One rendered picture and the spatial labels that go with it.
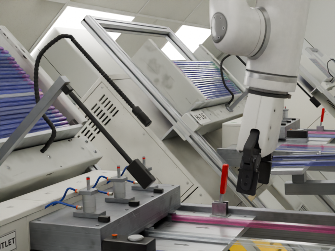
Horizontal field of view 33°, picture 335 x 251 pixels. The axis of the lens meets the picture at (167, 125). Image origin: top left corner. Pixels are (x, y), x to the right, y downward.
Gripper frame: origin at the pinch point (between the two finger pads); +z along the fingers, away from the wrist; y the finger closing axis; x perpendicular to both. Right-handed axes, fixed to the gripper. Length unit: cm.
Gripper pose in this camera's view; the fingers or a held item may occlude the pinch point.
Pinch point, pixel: (253, 182)
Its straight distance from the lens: 97.5
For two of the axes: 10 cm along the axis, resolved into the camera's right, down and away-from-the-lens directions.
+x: 9.1, 1.8, -3.6
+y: -3.9, 1.0, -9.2
